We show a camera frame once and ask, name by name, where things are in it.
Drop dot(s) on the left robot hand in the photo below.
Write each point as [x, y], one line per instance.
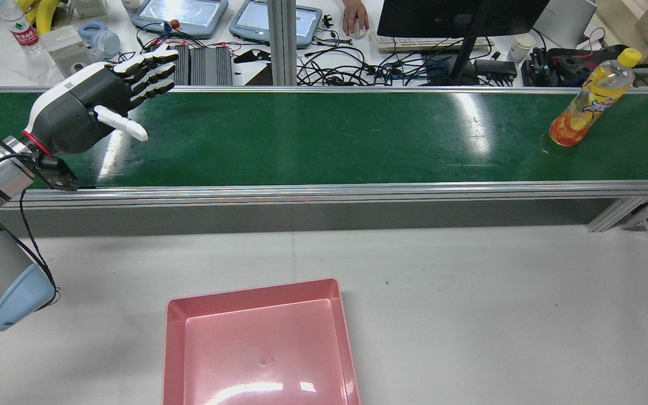
[76, 112]

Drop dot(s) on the pink plastic basket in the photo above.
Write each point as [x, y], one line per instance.
[262, 349]

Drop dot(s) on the grey electrical box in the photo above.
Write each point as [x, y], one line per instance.
[68, 53]

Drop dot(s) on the light blue headphones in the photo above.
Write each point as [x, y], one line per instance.
[107, 42]

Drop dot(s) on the water bottle red label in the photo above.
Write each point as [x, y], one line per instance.
[23, 34]

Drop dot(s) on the yellow banana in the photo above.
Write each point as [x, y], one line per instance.
[27, 5]
[45, 17]

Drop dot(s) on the small white box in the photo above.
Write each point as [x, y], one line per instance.
[89, 7]

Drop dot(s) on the blue grey teach pendant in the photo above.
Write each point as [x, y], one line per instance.
[251, 19]
[183, 14]

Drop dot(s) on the green belt conveyor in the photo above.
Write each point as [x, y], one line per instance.
[301, 140]

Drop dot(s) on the white computer mouse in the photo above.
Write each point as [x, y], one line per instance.
[359, 34]

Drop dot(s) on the man in grey patterned shirt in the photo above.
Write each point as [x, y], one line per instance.
[355, 14]

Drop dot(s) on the white keyboard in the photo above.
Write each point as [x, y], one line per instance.
[414, 44]

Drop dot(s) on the black Huawei monitor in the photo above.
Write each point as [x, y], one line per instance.
[459, 17]

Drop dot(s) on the white paper cup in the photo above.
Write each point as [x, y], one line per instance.
[521, 48]

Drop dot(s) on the black round device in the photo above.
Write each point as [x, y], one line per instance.
[566, 59]

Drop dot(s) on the silver laptop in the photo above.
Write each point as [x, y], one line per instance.
[568, 19]

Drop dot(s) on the orange juice bottle yellow cap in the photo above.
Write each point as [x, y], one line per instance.
[588, 107]

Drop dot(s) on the wooden board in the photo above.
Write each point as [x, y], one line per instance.
[622, 17]

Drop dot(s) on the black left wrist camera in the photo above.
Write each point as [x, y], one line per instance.
[57, 174]

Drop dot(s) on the aluminium profile post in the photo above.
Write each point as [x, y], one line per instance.
[282, 45]

